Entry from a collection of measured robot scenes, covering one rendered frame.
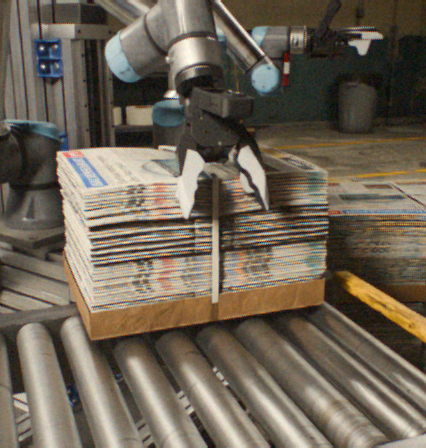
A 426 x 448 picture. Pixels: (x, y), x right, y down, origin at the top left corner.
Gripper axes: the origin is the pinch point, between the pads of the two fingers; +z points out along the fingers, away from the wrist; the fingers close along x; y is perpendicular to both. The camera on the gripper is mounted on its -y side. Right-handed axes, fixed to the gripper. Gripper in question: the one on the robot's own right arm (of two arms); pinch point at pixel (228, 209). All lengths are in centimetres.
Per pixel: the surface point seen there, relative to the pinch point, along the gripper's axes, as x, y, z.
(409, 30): -550, 587, -374
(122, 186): 12.6, 5.2, -5.9
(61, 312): 20.2, 28.6, 7.2
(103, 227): 15.3, 8.4, -1.2
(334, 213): -47, 51, -9
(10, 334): 28.1, 27.8, 9.5
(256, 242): -7.5, 10.3, 3.0
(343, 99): -428, 597, -280
